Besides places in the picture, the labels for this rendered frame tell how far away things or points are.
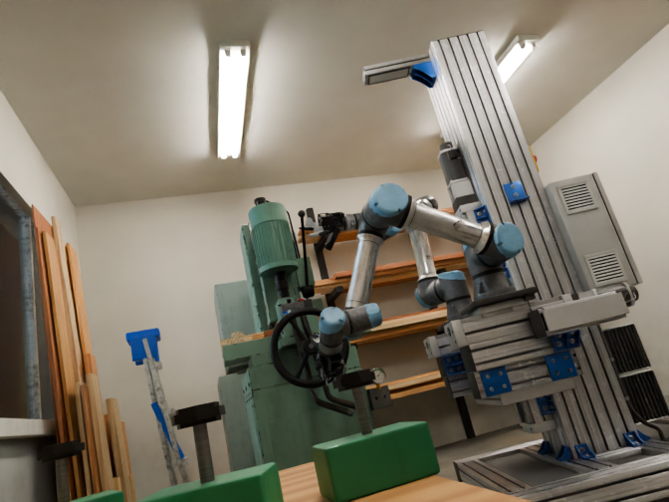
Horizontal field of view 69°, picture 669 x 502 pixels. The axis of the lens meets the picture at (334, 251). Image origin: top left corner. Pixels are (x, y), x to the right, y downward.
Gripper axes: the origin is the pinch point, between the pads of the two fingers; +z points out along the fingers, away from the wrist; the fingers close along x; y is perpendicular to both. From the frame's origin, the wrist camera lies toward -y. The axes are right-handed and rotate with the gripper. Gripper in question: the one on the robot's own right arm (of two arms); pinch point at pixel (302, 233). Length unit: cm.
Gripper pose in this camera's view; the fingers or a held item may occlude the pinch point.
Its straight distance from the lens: 219.7
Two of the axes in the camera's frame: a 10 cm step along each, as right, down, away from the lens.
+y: -0.6, -9.5, -3.1
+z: -9.5, 1.5, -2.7
